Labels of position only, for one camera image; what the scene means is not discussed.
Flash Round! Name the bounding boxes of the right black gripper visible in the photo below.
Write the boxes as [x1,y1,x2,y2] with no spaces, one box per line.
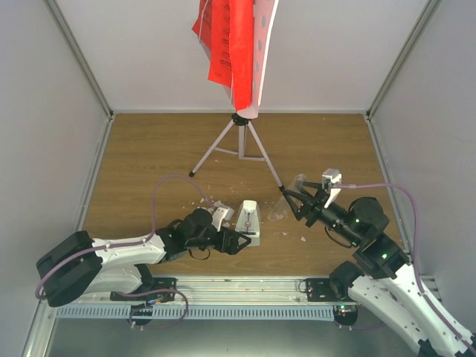
[283,180,361,246]

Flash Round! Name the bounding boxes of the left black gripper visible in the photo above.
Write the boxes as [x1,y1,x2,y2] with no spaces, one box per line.
[187,225,251,254]

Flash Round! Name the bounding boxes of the white metronome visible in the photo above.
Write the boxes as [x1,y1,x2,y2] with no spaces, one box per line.
[235,200,261,247]

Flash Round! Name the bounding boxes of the clear metronome cover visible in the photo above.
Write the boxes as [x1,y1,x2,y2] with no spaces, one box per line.
[268,173,306,222]

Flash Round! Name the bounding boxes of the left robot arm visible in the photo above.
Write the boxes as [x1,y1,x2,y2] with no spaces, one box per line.
[35,208,251,307]

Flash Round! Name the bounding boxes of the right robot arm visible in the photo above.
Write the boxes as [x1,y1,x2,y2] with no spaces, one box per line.
[283,179,475,356]

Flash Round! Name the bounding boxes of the white debris pile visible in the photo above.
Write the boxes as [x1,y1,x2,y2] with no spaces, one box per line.
[189,198,222,209]

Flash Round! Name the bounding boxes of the red sheet music paper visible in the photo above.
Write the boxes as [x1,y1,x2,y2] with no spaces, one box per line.
[192,0,254,111]

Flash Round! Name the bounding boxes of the white tripod music stand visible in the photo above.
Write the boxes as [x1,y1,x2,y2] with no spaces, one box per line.
[189,1,284,190]

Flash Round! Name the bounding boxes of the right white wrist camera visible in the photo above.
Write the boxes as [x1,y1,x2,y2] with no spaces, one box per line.
[321,168,342,209]

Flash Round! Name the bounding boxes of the aluminium rail frame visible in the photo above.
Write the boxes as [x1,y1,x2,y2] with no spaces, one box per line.
[21,274,443,357]

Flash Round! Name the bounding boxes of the slotted cable duct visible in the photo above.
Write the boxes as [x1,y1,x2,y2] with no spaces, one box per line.
[57,304,334,321]

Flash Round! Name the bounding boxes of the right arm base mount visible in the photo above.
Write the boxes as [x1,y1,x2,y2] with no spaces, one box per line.
[297,277,341,303]

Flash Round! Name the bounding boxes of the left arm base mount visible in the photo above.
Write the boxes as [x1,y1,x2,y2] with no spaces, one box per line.
[109,277,177,303]

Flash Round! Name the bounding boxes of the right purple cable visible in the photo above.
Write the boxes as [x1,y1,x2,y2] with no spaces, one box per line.
[334,181,473,343]

